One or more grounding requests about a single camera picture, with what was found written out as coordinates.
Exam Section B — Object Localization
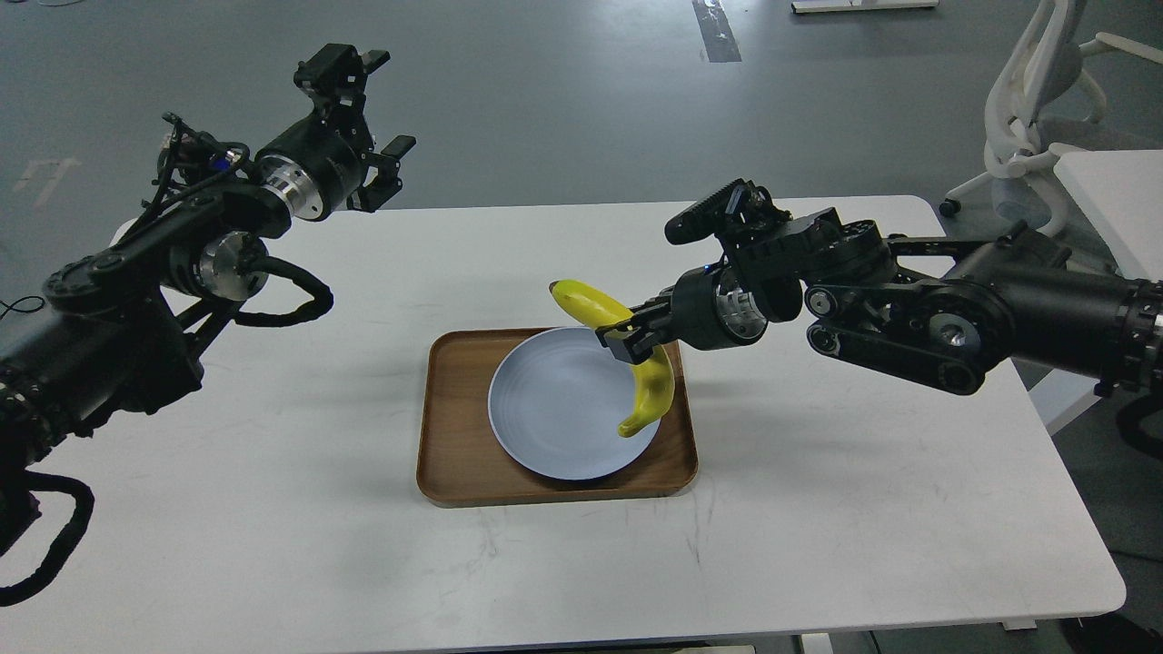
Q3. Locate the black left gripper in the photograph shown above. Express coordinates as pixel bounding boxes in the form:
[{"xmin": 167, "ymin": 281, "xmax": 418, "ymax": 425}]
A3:
[{"xmin": 257, "ymin": 43, "xmax": 418, "ymax": 221}]

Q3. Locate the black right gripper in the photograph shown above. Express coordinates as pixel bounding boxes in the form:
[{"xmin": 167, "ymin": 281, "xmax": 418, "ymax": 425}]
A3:
[{"xmin": 595, "ymin": 264, "xmax": 768, "ymax": 365}]

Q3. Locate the yellow banana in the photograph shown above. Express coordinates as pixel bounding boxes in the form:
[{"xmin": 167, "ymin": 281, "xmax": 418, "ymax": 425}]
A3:
[{"xmin": 549, "ymin": 279, "xmax": 676, "ymax": 438}]

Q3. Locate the light blue plate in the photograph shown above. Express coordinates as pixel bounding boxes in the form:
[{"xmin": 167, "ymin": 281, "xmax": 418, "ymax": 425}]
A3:
[{"xmin": 487, "ymin": 326, "xmax": 661, "ymax": 481}]

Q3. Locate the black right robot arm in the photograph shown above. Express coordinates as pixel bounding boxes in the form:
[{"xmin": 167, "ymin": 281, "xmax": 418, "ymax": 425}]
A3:
[{"xmin": 595, "ymin": 179, "xmax": 1160, "ymax": 457}]

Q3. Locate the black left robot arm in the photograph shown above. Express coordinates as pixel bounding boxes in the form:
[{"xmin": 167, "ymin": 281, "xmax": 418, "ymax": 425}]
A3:
[{"xmin": 1, "ymin": 43, "xmax": 416, "ymax": 606}]

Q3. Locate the brown wooden tray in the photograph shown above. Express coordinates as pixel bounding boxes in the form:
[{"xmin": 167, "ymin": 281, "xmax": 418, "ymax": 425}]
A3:
[{"xmin": 416, "ymin": 328, "xmax": 699, "ymax": 509}]

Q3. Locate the white floor base board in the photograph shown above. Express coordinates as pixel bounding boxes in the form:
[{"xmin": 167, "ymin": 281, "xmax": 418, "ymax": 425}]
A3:
[{"xmin": 790, "ymin": 0, "xmax": 940, "ymax": 15}]

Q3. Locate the white office chair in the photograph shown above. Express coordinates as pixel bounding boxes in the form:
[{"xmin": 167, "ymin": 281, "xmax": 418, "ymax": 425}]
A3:
[{"xmin": 939, "ymin": 1, "xmax": 1162, "ymax": 236}]

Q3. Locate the white side table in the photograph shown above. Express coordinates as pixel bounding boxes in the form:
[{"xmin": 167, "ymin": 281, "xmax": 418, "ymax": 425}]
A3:
[{"xmin": 1029, "ymin": 149, "xmax": 1162, "ymax": 435}]

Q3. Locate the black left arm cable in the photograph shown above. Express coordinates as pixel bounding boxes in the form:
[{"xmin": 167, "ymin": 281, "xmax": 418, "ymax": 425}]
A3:
[{"xmin": 231, "ymin": 256, "xmax": 333, "ymax": 328}]

